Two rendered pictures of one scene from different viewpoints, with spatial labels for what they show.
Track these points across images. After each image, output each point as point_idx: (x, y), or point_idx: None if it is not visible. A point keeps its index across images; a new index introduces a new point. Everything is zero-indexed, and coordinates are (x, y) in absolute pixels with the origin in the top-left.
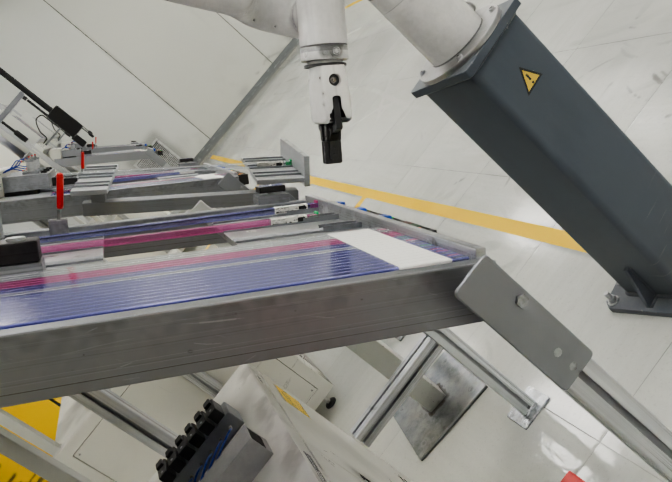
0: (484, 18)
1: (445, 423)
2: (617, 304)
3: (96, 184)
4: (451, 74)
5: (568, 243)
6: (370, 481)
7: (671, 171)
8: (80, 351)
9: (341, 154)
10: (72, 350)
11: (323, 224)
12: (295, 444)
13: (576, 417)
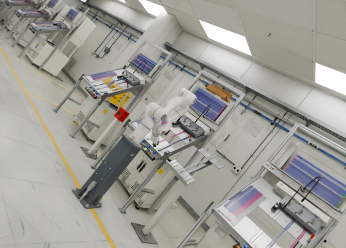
0: (128, 137)
1: (140, 225)
2: (100, 203)
3: (202, 151)
4: None
5: (104, 230)
6: (144, 166)
7: (72, 213)
8: None
9: (153, 145)
10: None
11: (150, 138)
12: (151, 150)
13: (113, 201)
